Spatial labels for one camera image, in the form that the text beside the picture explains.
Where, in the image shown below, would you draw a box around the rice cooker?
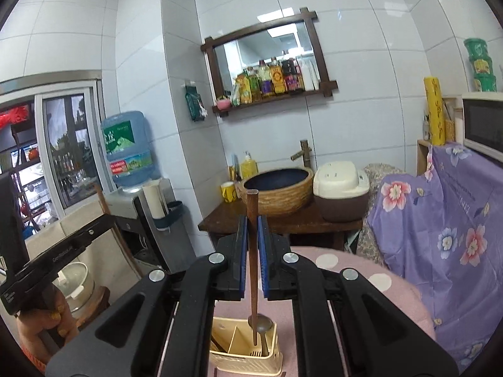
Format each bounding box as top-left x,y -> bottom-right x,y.
313,161 -> 370,223

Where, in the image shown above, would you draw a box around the purple floral cloth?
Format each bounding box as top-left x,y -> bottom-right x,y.
368,144 -> 502,371

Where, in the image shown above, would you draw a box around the wooden stool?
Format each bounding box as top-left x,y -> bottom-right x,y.
76,286 -> 110,330

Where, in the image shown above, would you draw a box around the wooden framed mirror shelf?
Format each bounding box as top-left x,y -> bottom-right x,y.
200,8 -> 339,117

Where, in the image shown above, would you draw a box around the water dispenser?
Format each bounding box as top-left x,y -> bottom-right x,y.
106,178 -> 196,273

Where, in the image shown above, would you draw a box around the reddish wooden chopstick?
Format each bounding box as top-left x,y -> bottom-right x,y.
246,189 -> 259,345

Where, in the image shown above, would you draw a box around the green hanging packet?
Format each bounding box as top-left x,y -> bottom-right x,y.
185,85 -> 208,122

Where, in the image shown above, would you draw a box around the yellow soap bottle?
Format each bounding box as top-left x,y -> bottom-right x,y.
240,151 -> 258,180

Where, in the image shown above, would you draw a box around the beige plastic utensil holder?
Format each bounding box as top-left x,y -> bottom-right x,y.
210,317 -> 283,376

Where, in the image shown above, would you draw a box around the yellow mug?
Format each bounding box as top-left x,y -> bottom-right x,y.
220,181 -> 239,203

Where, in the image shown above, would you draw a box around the dark wooden counter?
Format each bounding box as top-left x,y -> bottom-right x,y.
198,201 -> 362,250

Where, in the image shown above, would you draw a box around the bronze faucet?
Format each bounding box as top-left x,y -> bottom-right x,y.
290,139 -> 312,168

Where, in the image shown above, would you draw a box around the white microwave oven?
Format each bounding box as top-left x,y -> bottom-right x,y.
462,92 -> 503,162

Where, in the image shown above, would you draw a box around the clear plastic spoon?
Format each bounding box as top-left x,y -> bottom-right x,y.
256,313 -> 274,357

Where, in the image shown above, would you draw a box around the green stacked cups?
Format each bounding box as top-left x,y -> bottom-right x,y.
464,37 -> 497,92

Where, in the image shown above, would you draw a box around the left hand yellow nails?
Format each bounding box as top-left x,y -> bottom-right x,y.
16,287 -> 79,375

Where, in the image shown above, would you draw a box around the woven basket sink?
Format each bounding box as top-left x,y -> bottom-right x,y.
236,167 -> 314,216

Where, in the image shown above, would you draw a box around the white pot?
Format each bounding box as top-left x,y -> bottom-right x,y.
53,262 -> 96,312

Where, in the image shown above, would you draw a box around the yellow roll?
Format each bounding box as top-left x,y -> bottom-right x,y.
424,77 -> 446,145

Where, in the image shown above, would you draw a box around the blue water bottle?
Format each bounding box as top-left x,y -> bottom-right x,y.
101,111 -> 155,188

